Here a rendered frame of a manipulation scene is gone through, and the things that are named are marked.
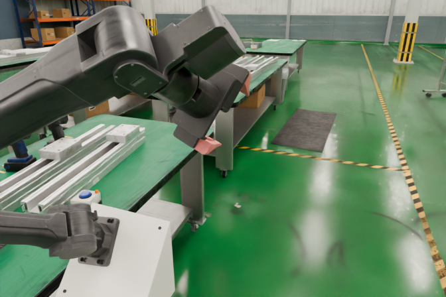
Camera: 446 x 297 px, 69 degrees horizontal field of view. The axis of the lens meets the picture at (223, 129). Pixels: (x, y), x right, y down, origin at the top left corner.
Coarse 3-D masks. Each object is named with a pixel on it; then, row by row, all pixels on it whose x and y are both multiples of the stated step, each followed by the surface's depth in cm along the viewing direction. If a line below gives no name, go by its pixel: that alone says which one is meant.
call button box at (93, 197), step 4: (80, 192) 127; (92, 192) 127; (76, 196) 124; (88, 196) 124; (92, 196) 124; (96, 196) 125; (100, 196) 128; (72, 200) 122; (76, 200) 122; (80, 200) 122; (84, 200) 122; (88, 200) 122; (92, 200) 123; (96, 200) 125; (100, 200) 128
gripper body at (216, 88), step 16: (208, 80) 45; (224, 80) 46; (192, 96) 42; (208, 96) 43; (224, 96) 45; (176, 112) 49; (192, 112) 44; (208, 112) 45; (192, 128) 47; (208, 128) 46
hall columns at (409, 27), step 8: (144, 0) 1140; (152, 0) 1158; (416, 0) 871; (144, 8) 1150; (152, 8) 1168; (408, 8) 905; (416, 8) 877; (152, 16) 1179; (408, 16) 889; (416, 16) 883; (152, 24) 1160; (408, 24) 893; (416, 24) 887; (408, 32) 900; (400, 40) 932; (408, 40) 906; (400, 48) 920; (408, 48) 913; (400, 56) 926; (408, 56) 920
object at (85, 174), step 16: (144, 128) 187; (112, 144) 169; (128, 144) 172; (80, 160) 148; (96, 160) 148; (112, 160) 156; (64, 176) 135; (80, 176) 134; (96, 176) 145; (48, 192) 127; (64, 192) 125; (32, 208) 119; (48, 208) 117
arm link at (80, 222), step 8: (72, 216) 71; (80, 216) 72; (88, 216) 74; (96, 216) 76; (72, 224) 70; (80, 224) 71; (88, 224) 72; (72, 232) 69; (80, 232) 70; (88, 232) 71; (96, 232) 74
